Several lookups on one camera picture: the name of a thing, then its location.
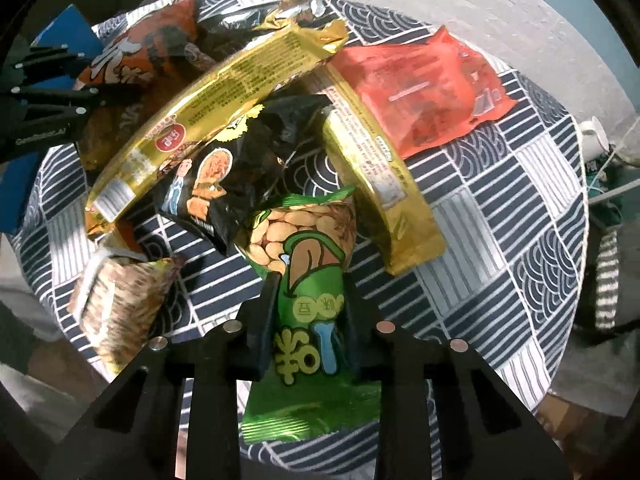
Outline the navy white patterned tablecloth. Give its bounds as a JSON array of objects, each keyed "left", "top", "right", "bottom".
[{"left": 12, "top": 0, "right": 588, "bottom": 480}]

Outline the small brown snack packet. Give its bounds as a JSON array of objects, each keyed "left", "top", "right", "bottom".
[{"left": 70, "top": 252, "right": 186, "bottom": 373}]

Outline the long gold biscuit packet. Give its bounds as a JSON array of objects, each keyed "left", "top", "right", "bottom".
[
  {"left": 84, "top": 19, "right": 350, "bottom": 241},
  {"left": 320, "top": 67, "right": 447, "bottom": 276}
]

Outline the black cartoon snack packet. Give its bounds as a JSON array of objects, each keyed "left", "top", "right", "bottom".
[{"left": 155, "top": 95, "right": 333, "bottom": 256}]

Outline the orange-brown snack packet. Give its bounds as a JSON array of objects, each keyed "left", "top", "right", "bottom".
[{"left": 75, "top": 0, "right": 221, "bottom": 171}]

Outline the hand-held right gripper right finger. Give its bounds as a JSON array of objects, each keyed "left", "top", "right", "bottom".
[{"left": 344, "top": 280, "right": 573, "bottom": 480}]

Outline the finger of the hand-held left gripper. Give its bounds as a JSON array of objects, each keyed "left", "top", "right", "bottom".
[
  {"left": 10, "top": 82, "right": 148, "bottom": 126},
  {"left": 10, "top": 44, "right": 91, "bottom": 83}
]

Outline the black packet with foil edge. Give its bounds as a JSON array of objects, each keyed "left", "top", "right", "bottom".
[{"left": 195, "top": 0, "right": 331, "bottom": 61}]

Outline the cardboard piece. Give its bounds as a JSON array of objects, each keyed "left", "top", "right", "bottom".
[{"left": 535, "top": 395, "right": 616, "bottom": 448}]

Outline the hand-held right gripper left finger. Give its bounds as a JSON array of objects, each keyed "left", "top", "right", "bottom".
[{"left": 57, "top": 272, "right": 283, "bottom": 480}]

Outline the striped cloth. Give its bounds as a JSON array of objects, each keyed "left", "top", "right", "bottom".
[{"left": 594, "top": 232, "right": 621, "bottom": 331}]

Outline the white electric kettle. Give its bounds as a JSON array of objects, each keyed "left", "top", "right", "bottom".
[{"left": 580, "top": 117, "right": 612, "bottom": 161}]

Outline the blue box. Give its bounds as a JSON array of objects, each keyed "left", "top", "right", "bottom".
[{"left": 0, "top": 4, "right": 98, "bottom": 236}]

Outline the green peanut snack packet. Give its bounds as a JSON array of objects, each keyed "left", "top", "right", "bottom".
[{"left": 235, "top": 185, "right": 383, "bottom": 443}]

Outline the red-orange snack packet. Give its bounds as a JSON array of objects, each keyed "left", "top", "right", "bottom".
[{"left": 330, "top": 25, "right": 518, "bottom": 160}]

